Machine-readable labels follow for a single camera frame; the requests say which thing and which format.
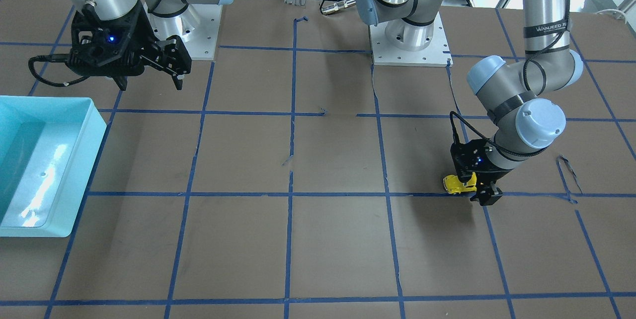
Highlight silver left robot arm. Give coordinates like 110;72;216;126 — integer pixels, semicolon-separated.
356;0;582;206

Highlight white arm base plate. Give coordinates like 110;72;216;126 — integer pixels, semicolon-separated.
149;4;224;61
369;13;454;67

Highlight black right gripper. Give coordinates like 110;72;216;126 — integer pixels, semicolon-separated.
65;0;192;92

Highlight light blue plastic bin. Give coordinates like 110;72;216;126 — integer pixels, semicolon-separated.
0;95;106;238

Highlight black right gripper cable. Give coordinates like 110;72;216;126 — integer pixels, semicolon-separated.
28;53;92;87

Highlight yellow toy beetle car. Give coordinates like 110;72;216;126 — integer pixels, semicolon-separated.
442;172;477;194

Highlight brown paper table cover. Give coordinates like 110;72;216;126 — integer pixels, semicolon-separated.
1;0;635;319

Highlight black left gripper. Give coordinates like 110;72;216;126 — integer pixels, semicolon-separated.
450;140;511;207

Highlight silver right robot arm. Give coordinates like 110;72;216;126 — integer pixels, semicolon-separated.
29;0;234;90

